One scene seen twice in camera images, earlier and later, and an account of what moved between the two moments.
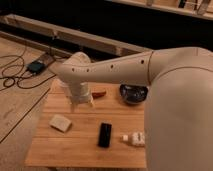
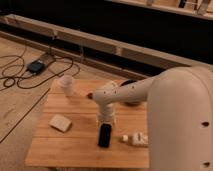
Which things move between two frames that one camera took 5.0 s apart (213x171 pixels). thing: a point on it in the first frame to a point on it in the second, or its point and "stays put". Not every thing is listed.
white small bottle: x=137 y=139 stays put
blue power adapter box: x=36 y=66 stays put
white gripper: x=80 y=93 to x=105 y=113
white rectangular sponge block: x=60 y=123 stays put
